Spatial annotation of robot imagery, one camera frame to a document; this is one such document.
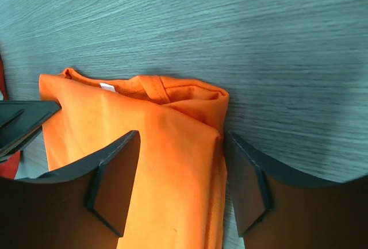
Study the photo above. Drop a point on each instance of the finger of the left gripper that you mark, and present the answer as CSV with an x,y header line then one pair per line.
x,y
21,122

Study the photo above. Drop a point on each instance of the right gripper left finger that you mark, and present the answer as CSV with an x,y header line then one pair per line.
x,y
81,205

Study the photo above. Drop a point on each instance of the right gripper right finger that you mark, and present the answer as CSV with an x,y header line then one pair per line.
x,y
278,206

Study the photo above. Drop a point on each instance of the orange t-shirt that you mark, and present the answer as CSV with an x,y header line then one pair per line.
x,y
178,197

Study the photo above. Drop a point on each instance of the folded red t-shirt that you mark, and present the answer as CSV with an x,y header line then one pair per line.
x,y
9,168

